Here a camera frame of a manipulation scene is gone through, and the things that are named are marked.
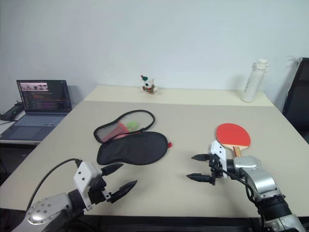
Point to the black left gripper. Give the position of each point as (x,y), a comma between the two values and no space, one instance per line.
(96,191)

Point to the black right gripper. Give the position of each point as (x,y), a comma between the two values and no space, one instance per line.
(214,162)

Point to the red and black bag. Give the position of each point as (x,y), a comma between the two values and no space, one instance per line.
(135,147)

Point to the red table tennis paddle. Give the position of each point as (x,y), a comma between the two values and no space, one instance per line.
(231,134)

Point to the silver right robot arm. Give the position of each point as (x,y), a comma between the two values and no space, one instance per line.
(263,183)

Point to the red zipper pull tab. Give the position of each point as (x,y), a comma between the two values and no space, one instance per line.
(171,144)

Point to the white plush dog toy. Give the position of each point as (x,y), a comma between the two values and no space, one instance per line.
(148,85)

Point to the white water bottle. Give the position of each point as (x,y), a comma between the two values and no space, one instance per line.
(251,82)

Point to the open grey laptop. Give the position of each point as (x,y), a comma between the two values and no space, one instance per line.
(36,120)

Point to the black office chair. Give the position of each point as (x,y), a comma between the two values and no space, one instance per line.
(298,101)

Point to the black handheld device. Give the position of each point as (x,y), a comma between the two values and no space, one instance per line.
(12,112)

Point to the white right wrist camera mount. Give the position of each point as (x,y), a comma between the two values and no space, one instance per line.
(218,148)

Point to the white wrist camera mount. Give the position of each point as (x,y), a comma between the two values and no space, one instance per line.
(84,172)
(218,148)

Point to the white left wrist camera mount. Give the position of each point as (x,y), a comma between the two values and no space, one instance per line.
(84,172)

